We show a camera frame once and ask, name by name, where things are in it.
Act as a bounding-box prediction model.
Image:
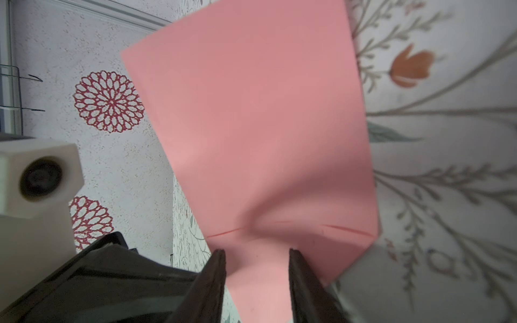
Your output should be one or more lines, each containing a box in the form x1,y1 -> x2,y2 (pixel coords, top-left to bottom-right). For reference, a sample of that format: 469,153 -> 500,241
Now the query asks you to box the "pink square paper sheet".
122,0 -> 380,322

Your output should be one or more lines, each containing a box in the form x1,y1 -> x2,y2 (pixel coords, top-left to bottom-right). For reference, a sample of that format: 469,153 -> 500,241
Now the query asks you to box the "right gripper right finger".
288,249 -> 350,323

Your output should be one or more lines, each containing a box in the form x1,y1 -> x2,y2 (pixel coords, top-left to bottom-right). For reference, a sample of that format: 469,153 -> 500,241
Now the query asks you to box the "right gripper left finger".
166,250 -> 226,323

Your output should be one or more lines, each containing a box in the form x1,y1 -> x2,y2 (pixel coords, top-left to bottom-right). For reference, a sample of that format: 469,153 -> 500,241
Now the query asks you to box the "black wire wall rack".
1,64 -> 44,135

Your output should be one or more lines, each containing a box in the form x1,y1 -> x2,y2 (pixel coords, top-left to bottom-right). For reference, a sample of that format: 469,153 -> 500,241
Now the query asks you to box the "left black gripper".
1,233 -> 197,322

